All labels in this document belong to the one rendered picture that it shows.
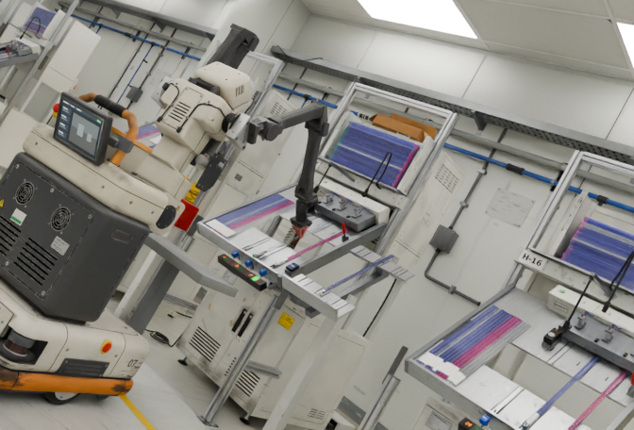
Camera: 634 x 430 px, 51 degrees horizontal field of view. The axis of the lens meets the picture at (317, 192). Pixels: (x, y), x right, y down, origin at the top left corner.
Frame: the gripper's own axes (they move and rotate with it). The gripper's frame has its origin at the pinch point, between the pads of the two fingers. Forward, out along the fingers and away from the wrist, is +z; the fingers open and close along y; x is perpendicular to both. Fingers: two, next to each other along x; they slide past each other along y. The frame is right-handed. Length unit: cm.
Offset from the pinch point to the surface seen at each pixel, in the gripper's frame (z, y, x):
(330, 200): -7.9, 9.9, -29.8
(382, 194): -14, -12, -47
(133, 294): 56, 83, 52
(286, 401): 45, -49, 49
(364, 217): -7.2, -14.8, -30.4
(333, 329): 17, -52, 25
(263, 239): 2.7, 12.0, 14.0
